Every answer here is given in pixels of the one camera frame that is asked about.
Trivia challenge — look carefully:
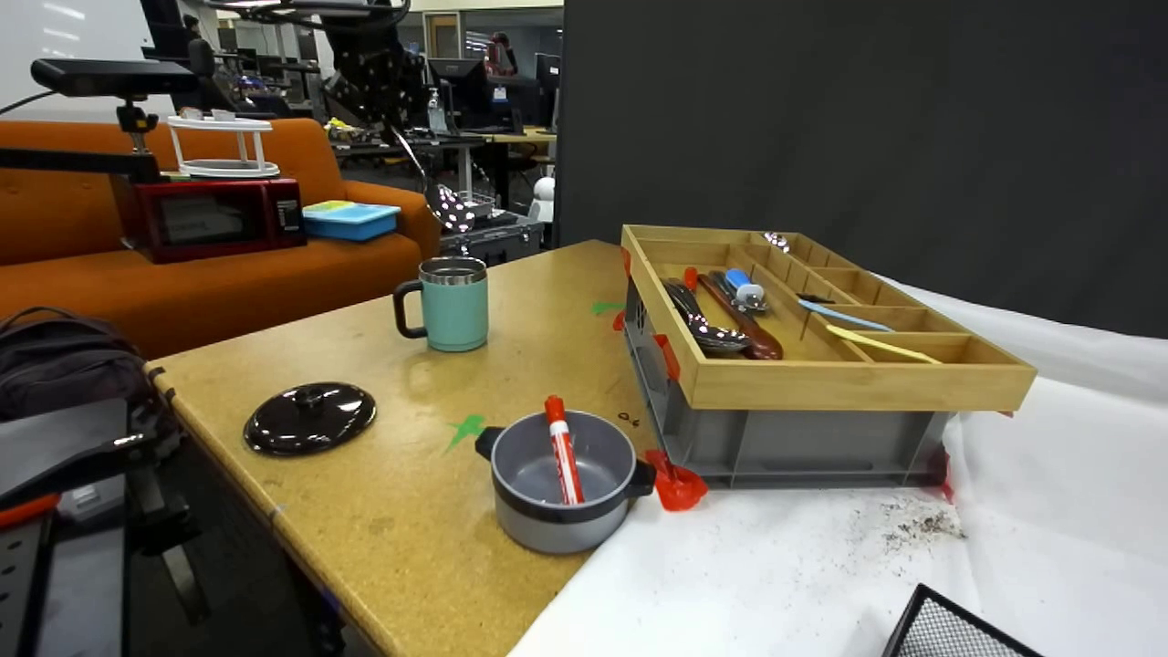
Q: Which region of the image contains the teal insulated mug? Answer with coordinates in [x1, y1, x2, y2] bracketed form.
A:
[390, 254, 490, 355]

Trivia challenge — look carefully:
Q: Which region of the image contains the blue white object in tray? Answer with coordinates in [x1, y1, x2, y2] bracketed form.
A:
[724, 271, 765, 309]

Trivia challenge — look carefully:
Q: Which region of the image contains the red toy utensil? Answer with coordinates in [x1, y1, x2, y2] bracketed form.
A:
[545, 394, 585, 504]

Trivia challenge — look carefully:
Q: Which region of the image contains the wooden cutlery tray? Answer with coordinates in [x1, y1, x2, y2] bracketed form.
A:
[621, 224, 1034, 412]

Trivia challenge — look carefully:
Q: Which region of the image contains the grey toy pot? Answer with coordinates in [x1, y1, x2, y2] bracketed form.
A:
[472, 404, 659, 558]

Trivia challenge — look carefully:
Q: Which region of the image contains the grey plastic crate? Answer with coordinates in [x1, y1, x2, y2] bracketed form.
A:
[625, 291, 949, 490]

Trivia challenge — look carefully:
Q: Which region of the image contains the yellow utensil in tray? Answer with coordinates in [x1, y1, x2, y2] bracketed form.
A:
[825, 326, 941, 365]

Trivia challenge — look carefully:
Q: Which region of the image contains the blue lidded container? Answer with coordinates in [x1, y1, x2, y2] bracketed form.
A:
[303, 202, 402, 240]

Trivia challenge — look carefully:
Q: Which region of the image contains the black round lid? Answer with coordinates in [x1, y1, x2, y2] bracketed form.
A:
[241, 382, 378, 455]

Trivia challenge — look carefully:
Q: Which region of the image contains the red microwave oven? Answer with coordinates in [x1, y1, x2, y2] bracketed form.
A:
[120, 180, 305, 264]

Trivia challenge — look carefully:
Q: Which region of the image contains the black mesh basket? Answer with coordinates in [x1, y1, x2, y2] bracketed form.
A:
[879, 583, 1040, 657]

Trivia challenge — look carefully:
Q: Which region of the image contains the white table cloth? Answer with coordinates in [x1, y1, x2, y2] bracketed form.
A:
[511, 294, 1168, 657]

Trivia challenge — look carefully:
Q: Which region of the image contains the black backpack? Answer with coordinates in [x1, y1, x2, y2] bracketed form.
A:
[0, 307, 181, 512]

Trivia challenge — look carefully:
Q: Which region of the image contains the orange sofa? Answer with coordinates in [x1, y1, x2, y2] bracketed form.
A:
[0, 118, 439, 358]

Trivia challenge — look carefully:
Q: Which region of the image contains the white wire rack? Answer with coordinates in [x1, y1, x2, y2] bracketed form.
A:
[166, 118, 281, 184]

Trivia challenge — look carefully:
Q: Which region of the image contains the black camera on stand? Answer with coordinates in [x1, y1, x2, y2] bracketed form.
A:
[30, 57, 197, 100]

